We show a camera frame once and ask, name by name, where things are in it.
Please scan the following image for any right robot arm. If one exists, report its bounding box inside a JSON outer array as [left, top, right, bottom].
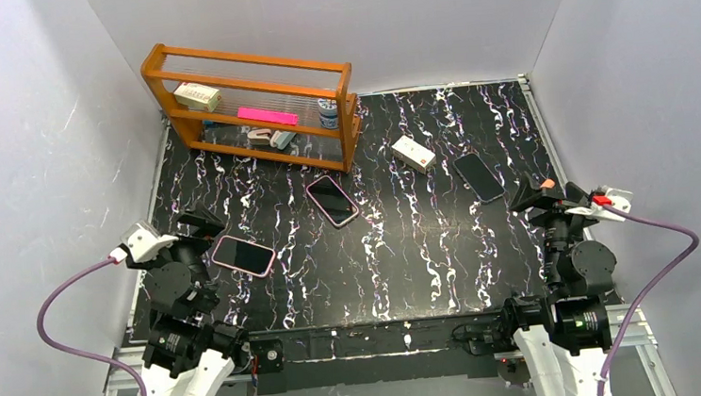
[[501, 173, 616, 396]]

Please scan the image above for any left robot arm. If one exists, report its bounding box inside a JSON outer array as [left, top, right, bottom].
[[110, 203, 247, 396]]

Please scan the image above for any black phone clear case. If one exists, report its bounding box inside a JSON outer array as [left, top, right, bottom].
[[452, 154, 505, 204]]

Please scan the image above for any orange capped white marker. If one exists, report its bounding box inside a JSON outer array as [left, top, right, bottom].
[[540, 178, 557, 190]]

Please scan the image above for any white stapler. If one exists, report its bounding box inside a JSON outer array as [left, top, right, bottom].
[[246, 128, 273, 146]]

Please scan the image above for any pale green eraser block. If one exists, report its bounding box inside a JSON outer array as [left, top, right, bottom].
[[269, 131, 297, 151]]

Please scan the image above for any pink flat card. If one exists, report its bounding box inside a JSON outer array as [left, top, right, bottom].
[[237, 107, 299, 126]]

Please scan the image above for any white cardboard box on shelf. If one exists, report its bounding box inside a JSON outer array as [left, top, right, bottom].
[[173, 82, 221, 112]]

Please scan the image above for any white box red label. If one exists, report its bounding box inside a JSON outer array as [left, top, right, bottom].
[[391, 136, 436, 174]]

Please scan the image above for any orange wooden shelf rack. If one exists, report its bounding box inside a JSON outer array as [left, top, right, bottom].
[[140, 43, 362, 172]]

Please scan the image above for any blue white small jar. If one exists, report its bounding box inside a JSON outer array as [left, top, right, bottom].
[[317, 98, 339, 129]]

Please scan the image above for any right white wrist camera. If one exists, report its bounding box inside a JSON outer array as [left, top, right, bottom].
[[565, 187, 634, 223]]

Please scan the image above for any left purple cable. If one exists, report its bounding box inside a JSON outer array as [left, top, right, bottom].
[[31, 255, 150, 396]]

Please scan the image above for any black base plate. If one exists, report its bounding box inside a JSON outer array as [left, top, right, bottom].
[[250, 312, 522, 395]]

